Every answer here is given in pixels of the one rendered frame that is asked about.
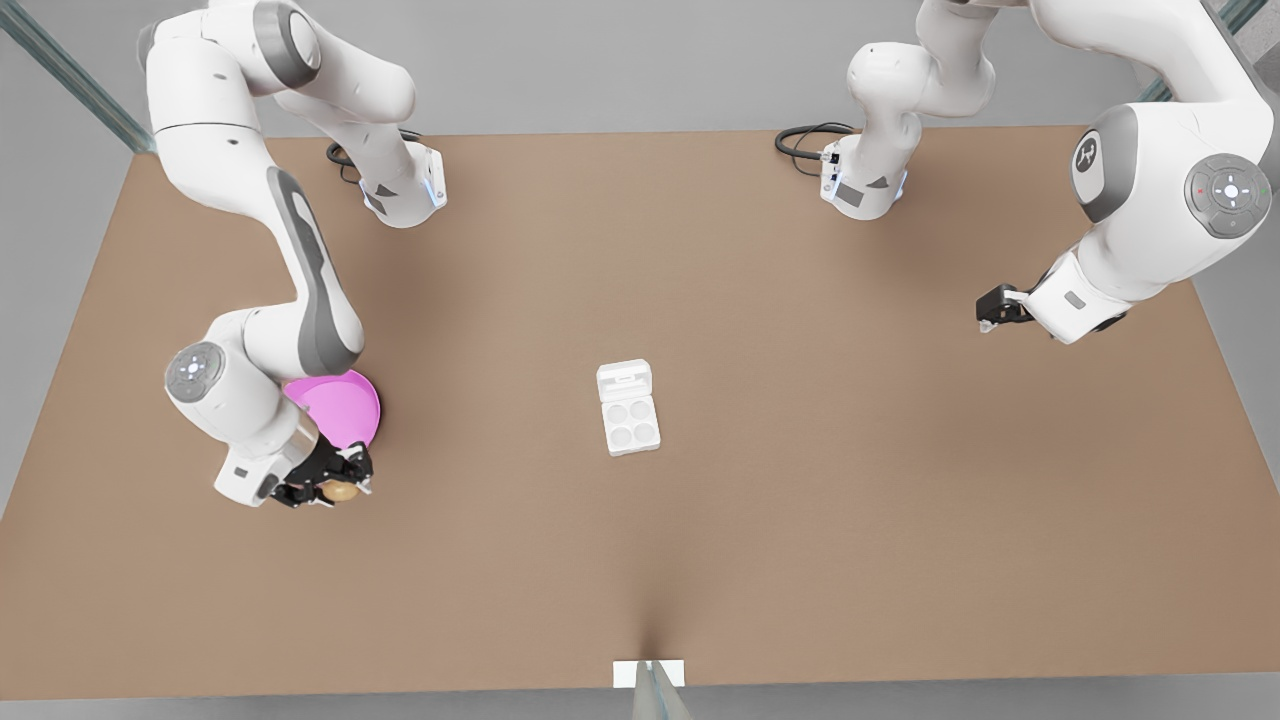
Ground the white egg box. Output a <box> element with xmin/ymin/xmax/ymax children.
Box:
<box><xmin>596</xmin><ymin>358</ymin><xmax>662</xmax><ymax>458</ymax></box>

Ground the pink plate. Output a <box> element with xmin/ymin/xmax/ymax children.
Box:
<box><xmin>284</xmin><ymin>369</ymin><xmax>382</xmax><ymax>452</ymax></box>

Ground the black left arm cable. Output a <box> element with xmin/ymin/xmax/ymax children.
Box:
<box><xmin>774</xmin><ymin>122</ymin><xmax>858</xmax><ymax>180</ymax></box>

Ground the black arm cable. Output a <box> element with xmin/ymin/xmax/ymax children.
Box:
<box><xmin>774</xmin><ymin>122</ymin><xmax>858</xmax><ymax>180</ymax></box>
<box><xmin>326</xmin><ymin>128</ymin><xmax>424</xmax><ymax>185</ymax></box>

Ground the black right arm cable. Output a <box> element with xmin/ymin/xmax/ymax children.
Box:
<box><xmin>326</xmin><ymin>128</ymin><xmax>424</xmax><ymax>185</ymax></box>

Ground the silver frame post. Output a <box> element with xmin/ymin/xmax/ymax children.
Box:
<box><xmin>0</xmin><ymin>0</ymin><xmax>158</xmax><ymax>155</ymax></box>
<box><xmin>1136</xmin><ymin>0</ymin><xmax>1269</xmax><ymax>105</ymax></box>
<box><xmin>613</xmin><ymin>660</ymin><xmax>693</xmax><ymax>720</ymax></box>

